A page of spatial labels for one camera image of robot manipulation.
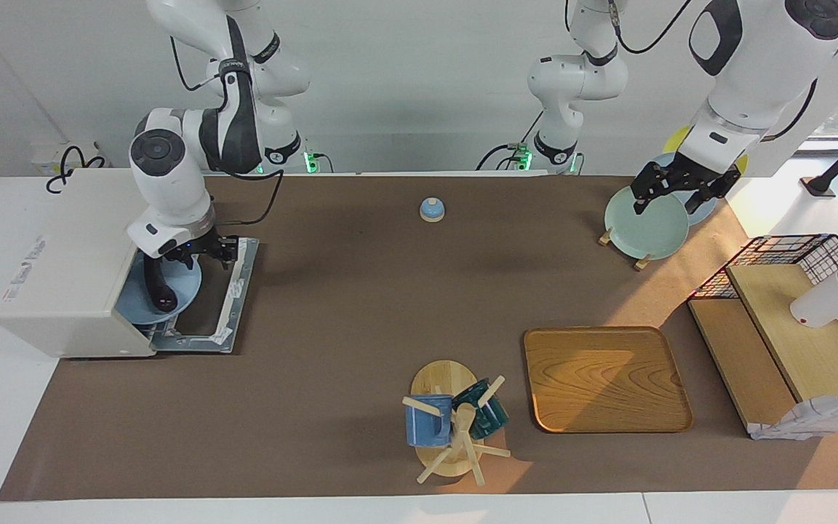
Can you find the oven door with glass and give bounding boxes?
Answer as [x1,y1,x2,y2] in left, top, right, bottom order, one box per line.
[150,237,260,355]

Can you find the dark purple eggplant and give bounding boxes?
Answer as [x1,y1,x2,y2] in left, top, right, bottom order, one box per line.
[143,255,179,314]

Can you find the small light blue plate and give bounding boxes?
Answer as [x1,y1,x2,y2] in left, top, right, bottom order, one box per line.
[115,251,203,325]

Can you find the cream toaster oven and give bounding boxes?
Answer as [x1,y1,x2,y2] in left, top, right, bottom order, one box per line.
[0,169,159,359]

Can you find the large light blue plate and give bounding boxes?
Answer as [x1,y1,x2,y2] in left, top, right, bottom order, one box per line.
[652,151,720,226]

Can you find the pale green plate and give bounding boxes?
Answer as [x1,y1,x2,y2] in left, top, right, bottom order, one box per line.
[604,183,690,261]

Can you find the yellow plate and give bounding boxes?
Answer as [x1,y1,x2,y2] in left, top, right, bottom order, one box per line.
[663,124,749,194]

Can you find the wooden plate rack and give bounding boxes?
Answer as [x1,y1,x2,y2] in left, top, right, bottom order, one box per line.
[599,227,654,271]

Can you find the brown table mat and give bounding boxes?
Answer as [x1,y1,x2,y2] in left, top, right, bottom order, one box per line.
[0,175,838,503]

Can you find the white plastic cup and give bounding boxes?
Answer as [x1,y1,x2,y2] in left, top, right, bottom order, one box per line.
[789,246,838,329]

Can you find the wooden tray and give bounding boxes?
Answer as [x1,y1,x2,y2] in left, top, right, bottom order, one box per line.
[523,326,694,434]

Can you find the wooden shelf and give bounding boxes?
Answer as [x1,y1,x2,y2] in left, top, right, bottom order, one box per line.
[687,263,838,437]

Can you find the marble patterned cloth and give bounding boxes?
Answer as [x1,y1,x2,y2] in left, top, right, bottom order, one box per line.
[749,391,838,442]

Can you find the wooden mug tree stand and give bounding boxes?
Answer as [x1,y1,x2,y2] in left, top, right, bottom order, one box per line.
[401,360,512,487]

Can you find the blue mug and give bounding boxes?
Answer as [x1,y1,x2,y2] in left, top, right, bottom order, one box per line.
[405,394,455,448]

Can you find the dark green mug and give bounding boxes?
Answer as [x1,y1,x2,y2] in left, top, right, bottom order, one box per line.
[452,378,509,440]

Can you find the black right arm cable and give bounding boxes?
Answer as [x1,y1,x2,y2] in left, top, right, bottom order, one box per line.
[170,36,286,226]

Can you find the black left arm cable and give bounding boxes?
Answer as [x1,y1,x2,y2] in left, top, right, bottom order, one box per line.
[564,0,693,56]

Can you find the coiled black power cable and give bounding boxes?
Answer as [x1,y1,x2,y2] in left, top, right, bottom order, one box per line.
[45,145,108,194]

